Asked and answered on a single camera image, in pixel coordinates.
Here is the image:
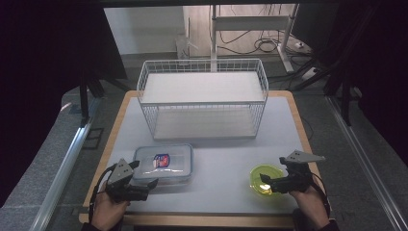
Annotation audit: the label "clear plastic food container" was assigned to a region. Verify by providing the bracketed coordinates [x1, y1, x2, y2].
[132, 142, 194, 187]

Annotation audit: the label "person's left hand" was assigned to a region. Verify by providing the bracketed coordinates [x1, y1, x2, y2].
[91, 184, 131, 230]

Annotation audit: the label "wooden table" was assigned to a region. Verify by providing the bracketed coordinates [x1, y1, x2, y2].
[78, 90, 337, 229]

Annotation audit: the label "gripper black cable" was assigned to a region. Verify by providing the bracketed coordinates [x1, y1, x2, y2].
[308, 171, 332, 219]
[89, 163, 118, 223]

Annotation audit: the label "white power strip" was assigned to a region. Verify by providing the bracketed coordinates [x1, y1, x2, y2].
[301, 66, 320, 81]

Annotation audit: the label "yellow-green plastic bowl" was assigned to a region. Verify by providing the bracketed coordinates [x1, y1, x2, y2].
[249, 164, 285, 196]

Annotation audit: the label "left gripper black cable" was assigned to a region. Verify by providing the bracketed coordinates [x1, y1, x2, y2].
[89, 163, 118, 223]

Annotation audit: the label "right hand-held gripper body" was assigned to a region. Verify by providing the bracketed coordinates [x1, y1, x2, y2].
[271, 149, 326, 194]

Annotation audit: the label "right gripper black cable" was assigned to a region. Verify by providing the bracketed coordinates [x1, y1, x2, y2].
[308, 171, 332, 219]

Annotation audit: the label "black metal stand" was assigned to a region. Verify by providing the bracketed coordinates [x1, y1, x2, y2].
[339, 78, 354, 127]
[79, 71, 105, 127]

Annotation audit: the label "white wire two-tier rack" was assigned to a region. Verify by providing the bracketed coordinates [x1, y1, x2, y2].
[136, 58, 269, 141]

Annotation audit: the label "aluminium rail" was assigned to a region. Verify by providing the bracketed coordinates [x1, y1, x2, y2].
[325, 95, 408, 231]
[30, 123, 93, 231]

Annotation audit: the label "white table mat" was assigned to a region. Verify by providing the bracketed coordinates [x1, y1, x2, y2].
[88, 95, 323, 216]

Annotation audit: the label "dark curtain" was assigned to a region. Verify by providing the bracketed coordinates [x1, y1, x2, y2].
[320, 3, 408, 158]
[0, 0, 129, 206]

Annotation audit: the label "black floor cables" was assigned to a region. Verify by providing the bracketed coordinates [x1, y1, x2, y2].
[217, 29, 292, 56]

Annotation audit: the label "white metal desk frame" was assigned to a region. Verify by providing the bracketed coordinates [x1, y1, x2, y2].
[210, 4, 300, 73]

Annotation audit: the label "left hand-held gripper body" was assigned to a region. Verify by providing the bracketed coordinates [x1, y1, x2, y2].
[105, 158, 150, 203]

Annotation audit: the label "person's right hand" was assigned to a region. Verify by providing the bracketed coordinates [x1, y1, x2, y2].
[290, 184, 330, 229]

